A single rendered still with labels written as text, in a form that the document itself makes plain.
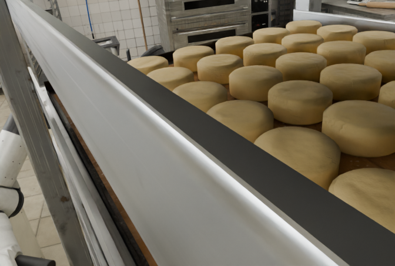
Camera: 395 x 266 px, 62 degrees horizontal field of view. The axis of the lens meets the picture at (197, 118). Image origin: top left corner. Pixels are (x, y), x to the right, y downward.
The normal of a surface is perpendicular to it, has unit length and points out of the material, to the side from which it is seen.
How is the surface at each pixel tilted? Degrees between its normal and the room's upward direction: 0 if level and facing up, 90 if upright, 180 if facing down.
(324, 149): 0
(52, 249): 0
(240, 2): 90
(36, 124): 90
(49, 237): 0
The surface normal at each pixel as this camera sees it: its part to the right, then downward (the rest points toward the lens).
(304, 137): -0.09, -0.89
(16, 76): 0.51, 0.35
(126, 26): 0.25, 0.42
